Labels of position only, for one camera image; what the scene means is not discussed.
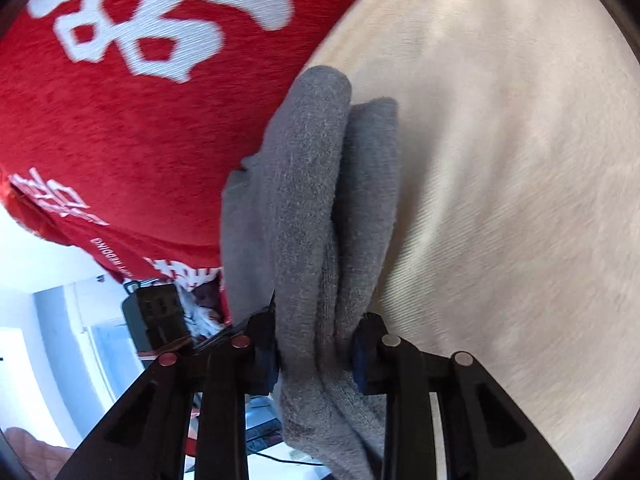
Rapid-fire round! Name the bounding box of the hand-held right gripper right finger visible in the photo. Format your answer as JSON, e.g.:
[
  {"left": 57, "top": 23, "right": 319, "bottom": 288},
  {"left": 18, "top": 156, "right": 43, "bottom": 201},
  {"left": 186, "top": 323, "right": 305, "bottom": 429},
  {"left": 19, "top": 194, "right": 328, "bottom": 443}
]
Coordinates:
[{"left": 351, "top": 312, "right": 575, "bottom": 480}]

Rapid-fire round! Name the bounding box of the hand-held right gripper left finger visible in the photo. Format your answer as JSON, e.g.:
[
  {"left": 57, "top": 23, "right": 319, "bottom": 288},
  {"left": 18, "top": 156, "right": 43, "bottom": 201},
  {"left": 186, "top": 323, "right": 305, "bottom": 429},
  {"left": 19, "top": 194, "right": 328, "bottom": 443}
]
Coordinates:
[{"left": 54, "top": 310, "right": 280, "bottom": 480}]

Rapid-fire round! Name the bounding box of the grey knit cloth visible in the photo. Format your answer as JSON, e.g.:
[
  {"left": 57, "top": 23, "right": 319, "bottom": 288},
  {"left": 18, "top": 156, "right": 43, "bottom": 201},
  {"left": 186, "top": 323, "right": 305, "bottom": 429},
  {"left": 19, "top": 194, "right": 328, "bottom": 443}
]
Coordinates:
[{"left": 219, "top": 64, "right": 401, "bottom": 480}]

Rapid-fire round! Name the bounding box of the dark grey box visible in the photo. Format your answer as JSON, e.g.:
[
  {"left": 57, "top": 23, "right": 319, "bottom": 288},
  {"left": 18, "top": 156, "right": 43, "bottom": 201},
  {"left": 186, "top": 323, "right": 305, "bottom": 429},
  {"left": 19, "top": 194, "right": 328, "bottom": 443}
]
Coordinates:
[{"left": 122, "top": 282, "right": 193, "bottom": 358}]

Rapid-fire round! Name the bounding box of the cream cloth mat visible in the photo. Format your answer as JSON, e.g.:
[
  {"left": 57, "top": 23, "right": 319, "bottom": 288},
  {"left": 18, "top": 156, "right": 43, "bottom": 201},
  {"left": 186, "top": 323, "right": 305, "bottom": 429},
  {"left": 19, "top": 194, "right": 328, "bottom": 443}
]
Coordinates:
[{"left": 299, "top": 0, "right": 640, "bottom": 480}]

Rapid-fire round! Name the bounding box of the pink cloth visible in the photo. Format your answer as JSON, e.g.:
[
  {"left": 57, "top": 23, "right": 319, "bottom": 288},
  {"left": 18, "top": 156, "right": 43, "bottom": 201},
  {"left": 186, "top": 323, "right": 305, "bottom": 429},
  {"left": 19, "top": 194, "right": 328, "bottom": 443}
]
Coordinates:
[{"left": 0, "top": 426, "right": 76, "bottom": 480}]

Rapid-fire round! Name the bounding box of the red printed blanket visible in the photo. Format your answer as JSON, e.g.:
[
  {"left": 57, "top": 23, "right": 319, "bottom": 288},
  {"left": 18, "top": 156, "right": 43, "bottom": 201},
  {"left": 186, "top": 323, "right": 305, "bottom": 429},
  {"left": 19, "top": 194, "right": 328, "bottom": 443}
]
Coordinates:
[{"left": 0, "top": 0, "right": 396, "bottom": 328}]

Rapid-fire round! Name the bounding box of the black cable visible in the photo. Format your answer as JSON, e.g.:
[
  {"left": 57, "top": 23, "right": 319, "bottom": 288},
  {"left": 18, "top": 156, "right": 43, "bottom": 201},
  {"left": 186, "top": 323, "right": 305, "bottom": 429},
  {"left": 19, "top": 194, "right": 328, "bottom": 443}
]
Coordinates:
[{"left": 249, "top": 447, "right": 328, "bottom": 467}]

